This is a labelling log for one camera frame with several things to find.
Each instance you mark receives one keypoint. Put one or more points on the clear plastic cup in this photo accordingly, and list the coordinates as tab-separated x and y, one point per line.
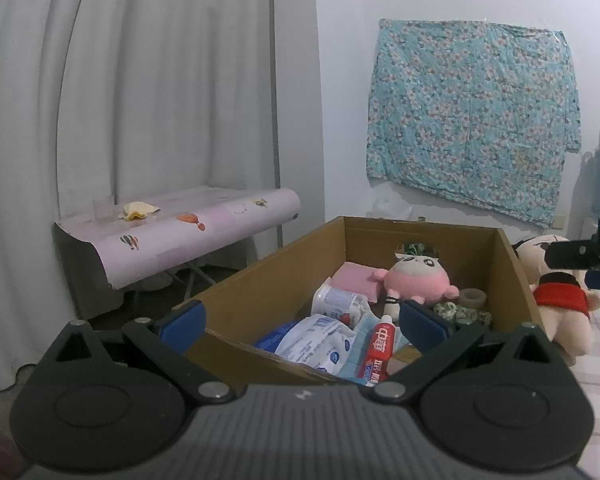
103	209

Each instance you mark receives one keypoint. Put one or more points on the white curtain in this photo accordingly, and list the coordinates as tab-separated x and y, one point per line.
130	85

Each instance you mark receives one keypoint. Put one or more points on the small brown box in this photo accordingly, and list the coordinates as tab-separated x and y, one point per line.
405	355

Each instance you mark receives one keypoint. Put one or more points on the red toothpaste box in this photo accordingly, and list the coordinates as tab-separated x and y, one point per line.
377	350

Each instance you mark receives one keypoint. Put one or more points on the brown cardboard box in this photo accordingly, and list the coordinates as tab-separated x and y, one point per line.
280	280

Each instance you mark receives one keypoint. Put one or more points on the pink round plush toy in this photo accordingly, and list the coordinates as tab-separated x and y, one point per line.
415	280

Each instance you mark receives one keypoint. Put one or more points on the blue and white packet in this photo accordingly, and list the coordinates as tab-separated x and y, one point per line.
305	342

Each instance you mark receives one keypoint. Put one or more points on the white tape roll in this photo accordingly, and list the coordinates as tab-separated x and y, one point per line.
467	305

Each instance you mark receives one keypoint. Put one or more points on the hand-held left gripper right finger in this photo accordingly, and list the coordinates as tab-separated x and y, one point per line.
422	327

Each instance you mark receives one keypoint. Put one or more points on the wall socket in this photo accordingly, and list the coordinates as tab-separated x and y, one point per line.
558	222

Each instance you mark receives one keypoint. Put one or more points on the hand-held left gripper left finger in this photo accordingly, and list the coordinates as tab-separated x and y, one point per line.
182	325

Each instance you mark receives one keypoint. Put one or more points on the table with pink cover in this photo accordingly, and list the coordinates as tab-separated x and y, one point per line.
180	230

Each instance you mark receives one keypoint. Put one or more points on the cream plush doll red top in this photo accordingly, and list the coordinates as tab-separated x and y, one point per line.
565	330

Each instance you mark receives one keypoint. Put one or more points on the yellow cloth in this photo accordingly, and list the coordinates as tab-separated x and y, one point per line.
137	211

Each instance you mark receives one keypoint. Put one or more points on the floral cloth on wall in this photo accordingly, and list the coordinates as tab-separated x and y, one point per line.
470	120

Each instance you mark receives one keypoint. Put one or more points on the green patterned scrunchie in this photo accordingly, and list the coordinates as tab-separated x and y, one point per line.
455	312

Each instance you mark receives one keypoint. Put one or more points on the pink towel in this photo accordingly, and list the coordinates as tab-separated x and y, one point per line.
355	277

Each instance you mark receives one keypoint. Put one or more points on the white container blue label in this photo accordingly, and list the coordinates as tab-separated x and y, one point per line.
332	302

